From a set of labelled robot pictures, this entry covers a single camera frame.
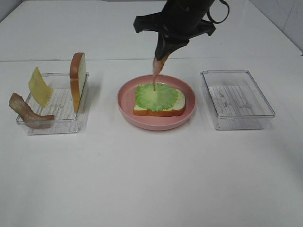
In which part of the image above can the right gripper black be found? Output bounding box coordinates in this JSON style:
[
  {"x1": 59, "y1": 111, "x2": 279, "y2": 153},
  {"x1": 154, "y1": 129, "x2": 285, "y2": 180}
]
[{"x1": 134, "y1": 0, "x2": 215, "y2": 61}]

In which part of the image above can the bacon strip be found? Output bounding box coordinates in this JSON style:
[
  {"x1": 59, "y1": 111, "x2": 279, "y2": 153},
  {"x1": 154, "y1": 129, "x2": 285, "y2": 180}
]
[
  {"x1": 152, "y1": 53, "x2": 169, "y2": 91},
  {"x1": 9, "y1": 93, "x2": 54, "y2": 129}
]

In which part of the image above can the green lettuce leaf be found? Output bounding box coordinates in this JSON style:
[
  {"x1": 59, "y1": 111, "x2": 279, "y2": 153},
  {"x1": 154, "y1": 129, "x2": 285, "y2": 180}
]
[{"x1": 135, "y1": 83, "x2": 178, "y2": 112}]

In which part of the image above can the bread slice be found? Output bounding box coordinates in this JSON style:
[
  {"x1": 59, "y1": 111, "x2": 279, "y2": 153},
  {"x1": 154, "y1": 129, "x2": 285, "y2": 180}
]
[
  {"x1": 133, "y1": 88, "x2": 186, "y2": 117},
  {"x1": 70, "y1": 52, "x2": 86, "y2": 112}
]

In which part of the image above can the pink round plate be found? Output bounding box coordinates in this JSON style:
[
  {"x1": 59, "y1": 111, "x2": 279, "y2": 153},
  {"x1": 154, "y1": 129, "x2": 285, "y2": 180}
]
[{"x1": 117, "y1": 75, "x2": 196, "y2": 131}]

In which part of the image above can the right clear plastic tray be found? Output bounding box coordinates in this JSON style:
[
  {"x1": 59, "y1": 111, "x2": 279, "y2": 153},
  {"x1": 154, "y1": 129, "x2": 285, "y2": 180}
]
[{"x1": 200, "y1": 70, "x2": 276, "y2": 130}]

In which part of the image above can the clear plastic tray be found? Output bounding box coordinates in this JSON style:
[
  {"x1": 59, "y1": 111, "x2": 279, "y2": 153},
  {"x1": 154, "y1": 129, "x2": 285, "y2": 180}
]
[
  {"x1": 16, "y1": 73, "x2": 90, "y2": 135},
  {"x1": 200, "y1": 70, "x2": 276, "y2": 130}
]

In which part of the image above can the left clear plastic tray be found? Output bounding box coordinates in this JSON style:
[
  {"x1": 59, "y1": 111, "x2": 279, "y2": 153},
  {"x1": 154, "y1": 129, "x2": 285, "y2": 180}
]
[{"x1": 16, "y1": 73, "x2": 90, "y2": 135}]

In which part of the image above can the yellow cheese slice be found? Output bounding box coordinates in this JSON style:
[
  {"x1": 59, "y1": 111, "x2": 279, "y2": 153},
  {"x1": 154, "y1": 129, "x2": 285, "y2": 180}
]
[{"x1": 28, "y1": 67, "x2": 53, "y2": 108}]

